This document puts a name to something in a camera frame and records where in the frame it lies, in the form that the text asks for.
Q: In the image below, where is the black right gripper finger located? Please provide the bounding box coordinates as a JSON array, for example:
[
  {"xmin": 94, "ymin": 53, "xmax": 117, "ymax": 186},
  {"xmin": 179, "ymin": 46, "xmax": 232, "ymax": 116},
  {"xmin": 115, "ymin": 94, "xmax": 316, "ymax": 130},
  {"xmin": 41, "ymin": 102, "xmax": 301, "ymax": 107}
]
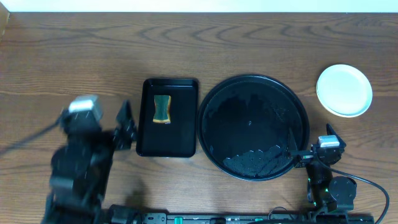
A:
[
  {"xmin": 287, "ymin": 128, "xmax": 298, "ymax": 156},
  {"xmin": 326, "ymin": 123, "xmax": 346, "ymax": 148}
]

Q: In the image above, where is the light green plate front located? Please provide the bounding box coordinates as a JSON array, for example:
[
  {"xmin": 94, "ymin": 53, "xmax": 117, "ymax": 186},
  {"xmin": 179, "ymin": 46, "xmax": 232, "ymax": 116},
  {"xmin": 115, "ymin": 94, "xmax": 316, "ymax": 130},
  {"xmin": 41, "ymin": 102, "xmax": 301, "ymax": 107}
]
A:
[{"xmin": 316, "ymin": 64, "xmax": 373, "ymax": 118}]

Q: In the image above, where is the green yellow sponge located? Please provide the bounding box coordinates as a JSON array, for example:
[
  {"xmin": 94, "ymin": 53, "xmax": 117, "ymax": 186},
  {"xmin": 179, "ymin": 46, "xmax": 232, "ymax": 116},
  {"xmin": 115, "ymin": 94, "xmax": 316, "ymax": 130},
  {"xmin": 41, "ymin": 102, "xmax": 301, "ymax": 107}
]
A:
[{"xmin": 152, "ymin": 95, "xmax": 171, "ymax": 124}]

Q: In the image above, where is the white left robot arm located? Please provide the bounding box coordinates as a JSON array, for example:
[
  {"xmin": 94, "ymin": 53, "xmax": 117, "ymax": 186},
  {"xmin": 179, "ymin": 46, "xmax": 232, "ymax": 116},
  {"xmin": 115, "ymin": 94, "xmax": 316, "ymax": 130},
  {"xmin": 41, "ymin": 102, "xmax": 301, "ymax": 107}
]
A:
[{"xmin": 42, "ymin": 100, "xmax": 142, "ymax": 224}]

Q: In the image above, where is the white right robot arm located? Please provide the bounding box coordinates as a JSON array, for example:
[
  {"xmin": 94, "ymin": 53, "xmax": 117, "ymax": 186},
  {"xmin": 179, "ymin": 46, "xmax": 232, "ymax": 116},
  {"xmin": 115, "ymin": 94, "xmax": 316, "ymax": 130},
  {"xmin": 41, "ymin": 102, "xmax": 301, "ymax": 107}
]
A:
[{"xmin": 287, "ymin": 124, "xmax": 357, "ymax": 223}]

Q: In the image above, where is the black round tray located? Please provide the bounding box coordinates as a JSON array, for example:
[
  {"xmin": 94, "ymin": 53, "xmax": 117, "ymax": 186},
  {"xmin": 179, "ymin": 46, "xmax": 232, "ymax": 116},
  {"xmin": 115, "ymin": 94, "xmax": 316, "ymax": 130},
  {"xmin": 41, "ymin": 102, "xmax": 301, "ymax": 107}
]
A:
[{"xmin": 197, "ymin": 74, "xmax": 310, "ymax": 181}]

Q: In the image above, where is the black rectangular tray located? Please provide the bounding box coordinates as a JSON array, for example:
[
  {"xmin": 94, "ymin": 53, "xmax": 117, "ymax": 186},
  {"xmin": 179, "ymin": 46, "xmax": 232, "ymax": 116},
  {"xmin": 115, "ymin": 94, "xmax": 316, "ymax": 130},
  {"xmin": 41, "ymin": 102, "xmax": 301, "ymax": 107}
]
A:
[{"xmin": 136, "ymin": 78, "xmax": 198, "ymax": 157}]

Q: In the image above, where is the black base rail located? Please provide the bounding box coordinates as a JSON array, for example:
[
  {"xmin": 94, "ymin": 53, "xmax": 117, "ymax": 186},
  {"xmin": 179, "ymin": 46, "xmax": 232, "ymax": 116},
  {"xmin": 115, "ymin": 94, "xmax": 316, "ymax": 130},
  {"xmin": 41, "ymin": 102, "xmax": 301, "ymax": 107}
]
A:
[{"xmin": 101, "ymin": 205, "xmax": 375, "ymax": 224}]

